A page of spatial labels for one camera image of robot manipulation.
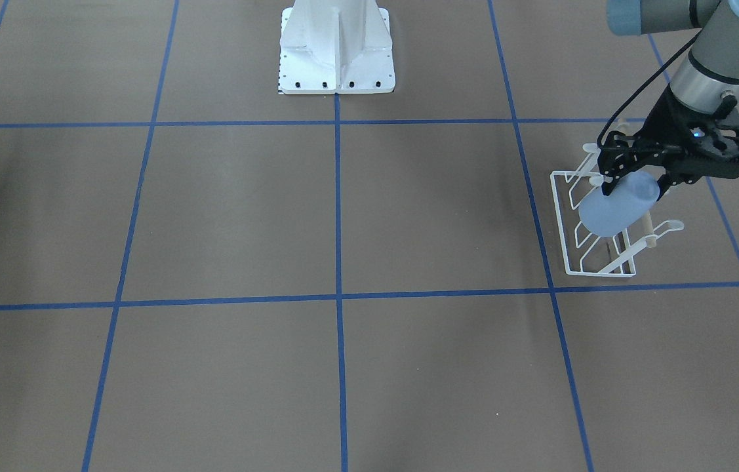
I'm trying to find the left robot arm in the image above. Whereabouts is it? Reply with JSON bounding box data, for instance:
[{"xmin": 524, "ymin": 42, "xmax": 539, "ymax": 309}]
[{"xmin": 597, "ymin": 1, "xmax": 739, "ymax": 196}]

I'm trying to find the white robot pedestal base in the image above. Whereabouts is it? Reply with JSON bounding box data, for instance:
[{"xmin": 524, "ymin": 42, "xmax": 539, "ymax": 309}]
[{"xmin": 277, "ymin": 1, "xmax": 396, "ymax": 95}]

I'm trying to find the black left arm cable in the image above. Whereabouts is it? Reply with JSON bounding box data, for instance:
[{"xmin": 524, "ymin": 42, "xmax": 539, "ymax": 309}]
[{"xmin": 596, "ymin": 33, "xmax": 702, "ymax": 150}]

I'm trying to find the light blue plastic cup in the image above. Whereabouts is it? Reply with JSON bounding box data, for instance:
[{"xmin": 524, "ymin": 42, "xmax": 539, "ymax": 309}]
[{"xmin": 577, "ymin": 171, "xmax": 659, "ymax": 238}]

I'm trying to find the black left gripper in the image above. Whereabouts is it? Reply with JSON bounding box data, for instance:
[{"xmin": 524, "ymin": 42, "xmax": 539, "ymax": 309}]
[{"xmin": 597, "ymin": 89, "xmax": 739, "ymax": 200}]

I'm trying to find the white wire cup rack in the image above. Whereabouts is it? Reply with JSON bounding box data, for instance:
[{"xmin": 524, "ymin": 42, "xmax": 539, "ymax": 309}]
[{"xmin": 549, "ymin": 143, "xmax": 685, "ymax": 278}]

